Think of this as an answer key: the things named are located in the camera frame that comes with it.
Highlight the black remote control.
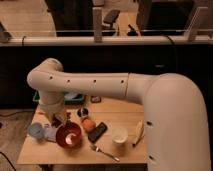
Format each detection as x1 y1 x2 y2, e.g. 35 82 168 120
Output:
88 122 107 143

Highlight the red bowl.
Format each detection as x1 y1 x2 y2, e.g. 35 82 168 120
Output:
56 122 82 149

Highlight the banana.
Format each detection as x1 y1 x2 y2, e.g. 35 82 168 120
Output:
132 121 144 147

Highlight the orange fruit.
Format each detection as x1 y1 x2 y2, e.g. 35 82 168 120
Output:
82 119 96 133

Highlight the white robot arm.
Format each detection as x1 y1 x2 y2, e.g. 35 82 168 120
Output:
27 58 212 171

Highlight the white cup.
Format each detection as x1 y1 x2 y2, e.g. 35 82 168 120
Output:
111 127 128 145

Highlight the small metal cup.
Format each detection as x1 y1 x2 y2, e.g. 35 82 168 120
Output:
77 107 89 119

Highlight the green plastic tray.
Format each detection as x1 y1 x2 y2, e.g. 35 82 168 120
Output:
32 92 85 105

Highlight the silver fork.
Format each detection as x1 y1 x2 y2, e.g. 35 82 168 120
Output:
90 144 120 162

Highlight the grey sponge in tray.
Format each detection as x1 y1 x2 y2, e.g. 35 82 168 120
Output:
64 92 78 100

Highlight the grey cloth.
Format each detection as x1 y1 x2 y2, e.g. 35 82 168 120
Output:
44 124 57 142

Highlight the black handled scoop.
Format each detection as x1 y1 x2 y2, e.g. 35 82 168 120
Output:
90 96 101 103

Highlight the wooden table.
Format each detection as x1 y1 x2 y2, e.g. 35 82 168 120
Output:
17 98 147 165

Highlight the blue cup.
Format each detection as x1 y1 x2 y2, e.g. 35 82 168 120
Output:
27 122 44 140

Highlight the dark red grape bunch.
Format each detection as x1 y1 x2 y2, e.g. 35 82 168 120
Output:
51 112 71 128

